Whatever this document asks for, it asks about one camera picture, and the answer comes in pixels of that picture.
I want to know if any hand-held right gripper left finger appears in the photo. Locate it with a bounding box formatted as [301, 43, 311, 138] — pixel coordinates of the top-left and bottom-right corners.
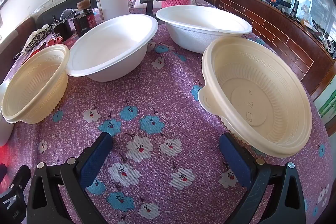
[26, 132, 114, 224]

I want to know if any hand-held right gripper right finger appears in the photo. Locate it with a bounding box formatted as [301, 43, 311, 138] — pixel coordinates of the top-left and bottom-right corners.
[219, 133, 306, 224]

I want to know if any cream plastic bowl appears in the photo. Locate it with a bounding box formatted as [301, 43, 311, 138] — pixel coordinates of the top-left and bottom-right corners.
[198, 36, 313, 159]
[1, 44, 70, 125]

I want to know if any purple floral tablecloth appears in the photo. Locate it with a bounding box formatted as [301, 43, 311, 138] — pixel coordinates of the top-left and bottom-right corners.
[0, 0, 332, 224]

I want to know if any white container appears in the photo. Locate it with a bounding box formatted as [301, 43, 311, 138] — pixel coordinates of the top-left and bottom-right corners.
[0, 80, 13, 146]

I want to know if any white foam bowl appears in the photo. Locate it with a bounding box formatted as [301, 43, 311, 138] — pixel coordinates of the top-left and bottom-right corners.
[156, 5, 253, 54]
[65, 14, 159, 82]

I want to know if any wooden brick-pattern cabinet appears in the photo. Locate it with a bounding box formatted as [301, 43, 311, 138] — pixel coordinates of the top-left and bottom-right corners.
[203, 0, 336, 98]

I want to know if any leopard print cloth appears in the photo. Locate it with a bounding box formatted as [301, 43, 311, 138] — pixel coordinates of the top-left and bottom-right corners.
[22, 24, 53, 54]

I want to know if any dark bottle with brown cap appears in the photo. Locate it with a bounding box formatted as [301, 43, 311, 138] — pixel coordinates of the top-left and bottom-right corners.
[71, 0, 95, 37]

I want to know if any black sofa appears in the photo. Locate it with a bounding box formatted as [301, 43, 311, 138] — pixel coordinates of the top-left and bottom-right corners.
[34, 0, 139, 30]

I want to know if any white plastic jar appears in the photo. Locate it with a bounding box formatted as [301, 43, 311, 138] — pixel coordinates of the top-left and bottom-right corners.
[95, 0, 130, 21]

